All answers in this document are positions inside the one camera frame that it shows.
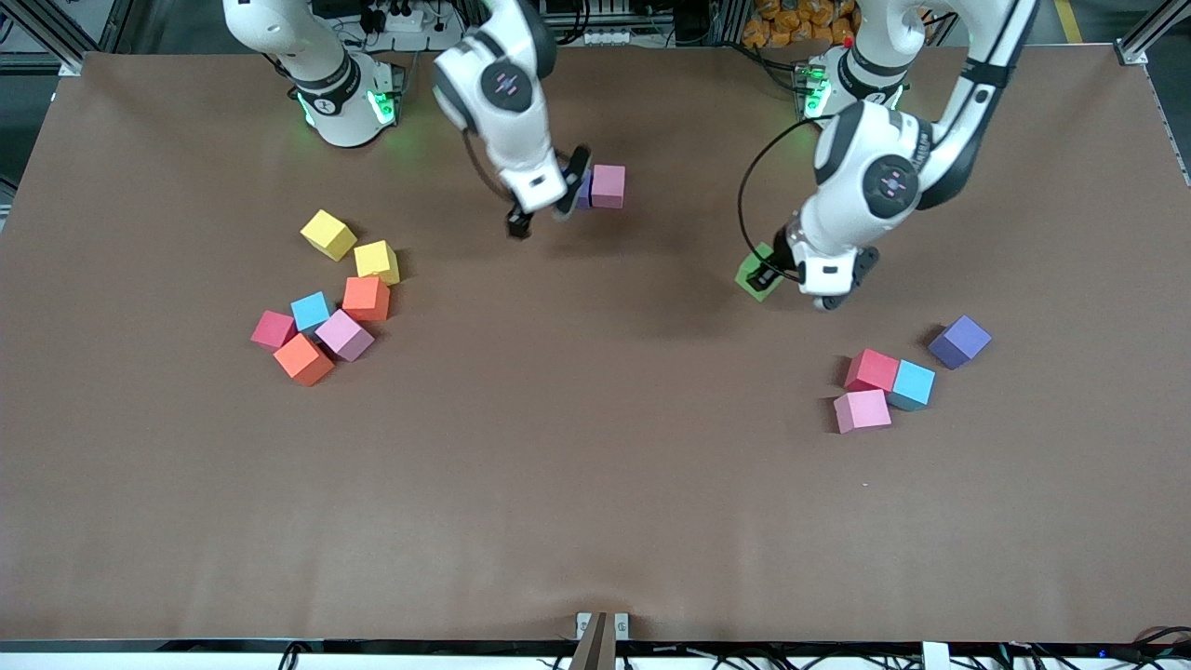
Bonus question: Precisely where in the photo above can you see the metal bracket with wedge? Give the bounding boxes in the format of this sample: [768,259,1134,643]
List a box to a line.
[575,611,631,670]

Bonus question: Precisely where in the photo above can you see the orange mesh bag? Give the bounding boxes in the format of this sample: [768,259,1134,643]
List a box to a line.
[742,0,857,47]

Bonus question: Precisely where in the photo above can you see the green foam cube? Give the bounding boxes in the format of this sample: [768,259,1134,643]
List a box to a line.
[734,242,784,303]

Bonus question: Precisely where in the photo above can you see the aluminium frame post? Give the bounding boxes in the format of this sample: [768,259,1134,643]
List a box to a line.
[0,0,87,77]
[1115,0,1191,68]

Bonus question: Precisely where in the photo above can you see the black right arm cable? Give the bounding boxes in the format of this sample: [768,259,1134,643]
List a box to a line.
[462,130,517,206]

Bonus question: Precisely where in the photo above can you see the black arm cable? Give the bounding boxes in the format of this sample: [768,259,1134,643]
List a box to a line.
[462,130,517,206]
[738,116,824,285]

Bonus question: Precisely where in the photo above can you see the yellow foam cube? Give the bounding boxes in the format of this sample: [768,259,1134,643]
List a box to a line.
[300,208,358,262]
[354,240,401,286]

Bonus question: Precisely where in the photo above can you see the light blue foam cube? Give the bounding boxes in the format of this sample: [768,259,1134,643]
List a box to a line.
[886,360,937,412]
[290,291,333,334]

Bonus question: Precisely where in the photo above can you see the orange foam cube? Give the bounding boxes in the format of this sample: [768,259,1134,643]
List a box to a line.
[274,333,336,387]
[341,276,392,323]

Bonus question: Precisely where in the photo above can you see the red foam cube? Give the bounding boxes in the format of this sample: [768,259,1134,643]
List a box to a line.
[250,310,299,353]
[844,349,901,394]

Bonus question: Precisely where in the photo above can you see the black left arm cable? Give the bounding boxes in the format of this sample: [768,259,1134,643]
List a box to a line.
[738,116,824,285]

